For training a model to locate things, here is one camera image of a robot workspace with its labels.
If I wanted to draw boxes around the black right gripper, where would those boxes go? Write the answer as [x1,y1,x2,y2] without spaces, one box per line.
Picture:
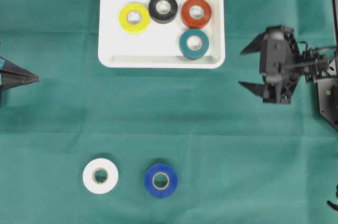
[239,25,300,104]

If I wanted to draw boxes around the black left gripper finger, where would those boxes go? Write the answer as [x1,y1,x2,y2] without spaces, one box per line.
[1,57,39,79]
[1,78,39,98]

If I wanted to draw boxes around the teal tape roll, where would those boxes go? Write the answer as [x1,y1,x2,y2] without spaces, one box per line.
[179,29,209,60]

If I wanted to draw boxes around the red tape roll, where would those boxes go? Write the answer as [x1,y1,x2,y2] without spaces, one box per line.
[181,0,212,29]

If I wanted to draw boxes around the black tape roll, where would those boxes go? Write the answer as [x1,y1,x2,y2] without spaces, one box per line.
[148,0,178,24]

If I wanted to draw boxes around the yellow tape roll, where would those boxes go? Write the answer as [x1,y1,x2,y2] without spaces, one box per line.
[119,3,151,34]

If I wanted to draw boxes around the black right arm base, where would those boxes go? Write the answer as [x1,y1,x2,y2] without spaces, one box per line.
[316,59,337,129]

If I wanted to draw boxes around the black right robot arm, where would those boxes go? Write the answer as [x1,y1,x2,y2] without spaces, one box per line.
[239,25,337,104]

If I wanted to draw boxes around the white plastic tray case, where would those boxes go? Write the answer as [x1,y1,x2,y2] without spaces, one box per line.
[98,0,226,69]

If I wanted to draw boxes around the white tape roll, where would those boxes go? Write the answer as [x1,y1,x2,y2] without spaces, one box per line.
[82,158,119,194]

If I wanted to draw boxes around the blue tape roll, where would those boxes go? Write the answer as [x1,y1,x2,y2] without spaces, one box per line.
[144,163,178,199]

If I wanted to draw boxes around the green table cloth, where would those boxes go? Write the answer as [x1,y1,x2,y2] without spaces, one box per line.
[1,0,337,223]

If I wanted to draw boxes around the black camera cable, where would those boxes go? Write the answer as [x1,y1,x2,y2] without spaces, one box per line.
[324,0,338,58]

